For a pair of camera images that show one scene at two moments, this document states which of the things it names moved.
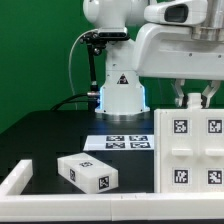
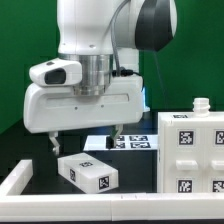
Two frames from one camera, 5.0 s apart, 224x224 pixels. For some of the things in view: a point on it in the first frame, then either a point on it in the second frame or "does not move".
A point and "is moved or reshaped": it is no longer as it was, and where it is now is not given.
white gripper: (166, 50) to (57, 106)
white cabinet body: (189, 149) is moved or reshaped
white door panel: (179, 151) is moved or reshaped
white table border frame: (16, 206) does not move
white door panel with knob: (210, 150) is moved or reshaped
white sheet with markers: (119, 142) does not move
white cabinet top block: (87, 172) does not move
